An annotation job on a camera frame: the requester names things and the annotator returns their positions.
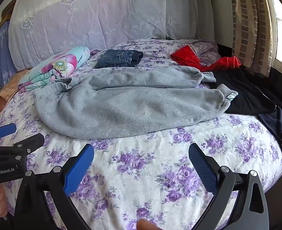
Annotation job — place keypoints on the blue patterned cloth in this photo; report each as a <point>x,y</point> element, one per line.
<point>4,57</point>

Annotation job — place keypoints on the folded blue jeans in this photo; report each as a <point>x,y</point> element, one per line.
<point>117,58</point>

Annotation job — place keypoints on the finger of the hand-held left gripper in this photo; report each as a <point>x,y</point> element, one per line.
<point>28,142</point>
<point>5,130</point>

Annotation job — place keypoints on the white lace cover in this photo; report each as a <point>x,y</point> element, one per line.
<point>95,16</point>

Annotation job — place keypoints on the purple floral bedsheet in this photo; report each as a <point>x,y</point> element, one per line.
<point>155,163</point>

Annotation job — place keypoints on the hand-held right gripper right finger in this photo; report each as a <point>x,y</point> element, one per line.
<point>203,170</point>

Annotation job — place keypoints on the beige checked curtain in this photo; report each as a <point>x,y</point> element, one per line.
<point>249,28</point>

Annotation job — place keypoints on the grey fleece pants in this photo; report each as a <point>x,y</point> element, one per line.
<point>131,105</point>

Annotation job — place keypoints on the folded colourful floral blanket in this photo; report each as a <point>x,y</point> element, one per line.
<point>54,67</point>

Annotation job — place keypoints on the person's left hand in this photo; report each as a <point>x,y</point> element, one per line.
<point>1,201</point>

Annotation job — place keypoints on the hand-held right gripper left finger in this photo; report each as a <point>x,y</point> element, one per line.
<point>78,169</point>

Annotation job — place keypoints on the purple floral pillow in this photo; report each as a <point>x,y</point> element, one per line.
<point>209,55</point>

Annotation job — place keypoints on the black garment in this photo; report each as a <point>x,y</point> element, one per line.
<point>246,93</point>

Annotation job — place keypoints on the person's right hand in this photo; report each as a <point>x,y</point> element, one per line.
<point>147,225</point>

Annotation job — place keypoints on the red garment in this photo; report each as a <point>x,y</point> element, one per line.
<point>186,57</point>

